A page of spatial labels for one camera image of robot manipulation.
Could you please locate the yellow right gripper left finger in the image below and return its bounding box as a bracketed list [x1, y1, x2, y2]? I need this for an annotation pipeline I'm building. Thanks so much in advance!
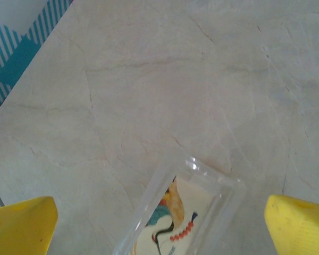
[0, 195, 58, 255]

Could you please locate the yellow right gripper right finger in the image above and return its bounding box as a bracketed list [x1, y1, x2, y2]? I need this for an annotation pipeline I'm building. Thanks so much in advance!
[264, 194, 319, 255]

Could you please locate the clear bottle crane print label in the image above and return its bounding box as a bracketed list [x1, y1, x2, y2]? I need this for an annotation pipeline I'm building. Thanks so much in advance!
[113, 155, 247, 255]

